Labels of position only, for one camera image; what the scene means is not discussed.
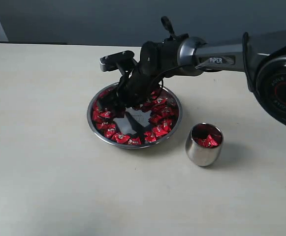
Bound round stainless steel plate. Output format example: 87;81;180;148
87;83;183;149

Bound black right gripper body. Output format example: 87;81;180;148
115;66;162;108

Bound red candy back right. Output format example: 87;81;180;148
154;96;167;106

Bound red candy front centre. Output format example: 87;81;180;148
127;137;141;146

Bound red candy far left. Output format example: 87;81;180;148
92;111;110;123

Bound red candies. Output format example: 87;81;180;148
194;134;223;148

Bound red candy front right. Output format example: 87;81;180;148
144;131;157;143

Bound stainless steel cup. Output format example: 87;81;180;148
185;123;224;167

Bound red candy right lower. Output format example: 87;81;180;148
152;125;171;138

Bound red candy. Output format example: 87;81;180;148
152;125;171;138
154;96;167;106
144;131;157;143
127;137;141;146
92;111;110;123
112;133;130;144

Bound red candy front left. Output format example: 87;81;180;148
112;133;130;144

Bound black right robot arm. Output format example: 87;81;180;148
97;30;286;125

